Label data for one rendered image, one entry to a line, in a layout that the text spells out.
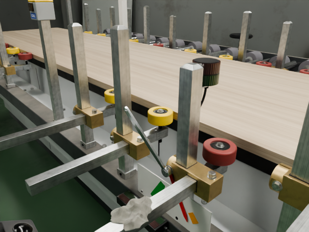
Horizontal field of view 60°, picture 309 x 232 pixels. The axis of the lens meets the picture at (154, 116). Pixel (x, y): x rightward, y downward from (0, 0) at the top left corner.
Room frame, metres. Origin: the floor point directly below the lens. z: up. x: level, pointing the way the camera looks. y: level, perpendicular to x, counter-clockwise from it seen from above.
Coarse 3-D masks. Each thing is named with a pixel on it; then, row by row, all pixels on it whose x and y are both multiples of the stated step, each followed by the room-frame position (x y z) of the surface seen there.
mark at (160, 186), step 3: (159, 183) 0.57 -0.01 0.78; (162, 183) 0.56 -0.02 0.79; (156, 186) 0.58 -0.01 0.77; (159, 186) 0.57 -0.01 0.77; (162, 186) 0.56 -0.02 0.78; (156, 189) 0.58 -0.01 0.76; (159, 189) 0.57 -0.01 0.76; (162, 189) 0.56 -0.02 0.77; (153, 192) 0.59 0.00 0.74; (156, 192) 0.58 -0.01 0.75; (153, 195) 0.59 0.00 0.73
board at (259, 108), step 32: (32, 32) 2.82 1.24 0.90; (64, 32) 2.82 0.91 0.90; (64, 64) 1.42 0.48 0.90; (96, 64) 1.42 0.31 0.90; (160, 64) 1.42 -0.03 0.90; (224, 64) 1.42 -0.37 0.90; (256, 64) 1.42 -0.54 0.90; (160, 96) 0.92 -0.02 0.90; (224, 96) 0.92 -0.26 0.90; (256, 96) 0.92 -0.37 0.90; (288, 96) 0.92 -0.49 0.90; (224, 128) 0.66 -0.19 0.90; (256, 128) 0.66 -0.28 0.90; (288, 128) 0.66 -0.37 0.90; (288, 160) 0.51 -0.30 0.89
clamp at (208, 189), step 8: (168, 160) 0.56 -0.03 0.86; (176, 168) 0.53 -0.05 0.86; (184, 168) 0.51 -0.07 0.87; (192, 168) 0.51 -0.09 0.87; (200, 168) 0.51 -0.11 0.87; (208, 168) 0.51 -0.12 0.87; (176, 176) 0.53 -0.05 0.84; (184, 176) 0.51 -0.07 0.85; (192, 176) 0.49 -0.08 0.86; (200, 176) 0.49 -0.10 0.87; (200, 184) 0.47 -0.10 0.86; (208, 184) 0.46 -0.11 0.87; (216, 184) 0.47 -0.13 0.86; (200, 192) 0.47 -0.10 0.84; (208, 192) 0.46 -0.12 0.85; (216, 192) 0.47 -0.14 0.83; (208, 200) 0.46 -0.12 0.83
